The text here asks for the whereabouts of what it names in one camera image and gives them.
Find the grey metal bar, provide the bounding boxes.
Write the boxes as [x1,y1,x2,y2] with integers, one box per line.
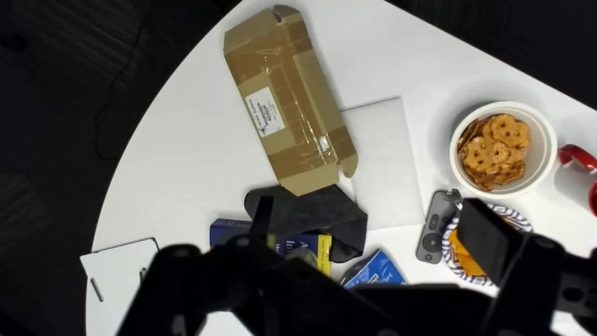
[88,276,107,304]

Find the blue book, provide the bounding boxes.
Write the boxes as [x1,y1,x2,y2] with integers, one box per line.
[209,216,336,278]

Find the brown cardboard box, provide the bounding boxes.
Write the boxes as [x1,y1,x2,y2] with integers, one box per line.
[222,3,360,198]

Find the white flat board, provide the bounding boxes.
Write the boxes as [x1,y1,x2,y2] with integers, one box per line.
[79,235,163,336]

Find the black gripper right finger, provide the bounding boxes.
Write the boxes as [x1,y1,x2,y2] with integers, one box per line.
[456,196,597,336]

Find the white bowl of pretzel chips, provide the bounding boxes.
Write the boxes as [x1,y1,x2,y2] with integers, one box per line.
[448,99,560,199]

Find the blue snack packet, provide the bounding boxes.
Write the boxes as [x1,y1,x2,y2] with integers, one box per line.
[340,248,409,293]

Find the translucent white flat sheet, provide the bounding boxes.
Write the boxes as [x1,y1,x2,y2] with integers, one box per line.
[340,95,426,233]

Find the red mug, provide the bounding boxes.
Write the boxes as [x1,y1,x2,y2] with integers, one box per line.
[554,143,597,220]

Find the dark grey cloth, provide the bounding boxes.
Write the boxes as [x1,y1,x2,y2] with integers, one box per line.
[243,183,370,265]

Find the blue patterned plate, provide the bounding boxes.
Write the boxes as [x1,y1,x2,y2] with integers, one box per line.
[439,201,536,289]

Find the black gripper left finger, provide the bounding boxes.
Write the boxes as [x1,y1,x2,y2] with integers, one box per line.
[116,196,351,336]

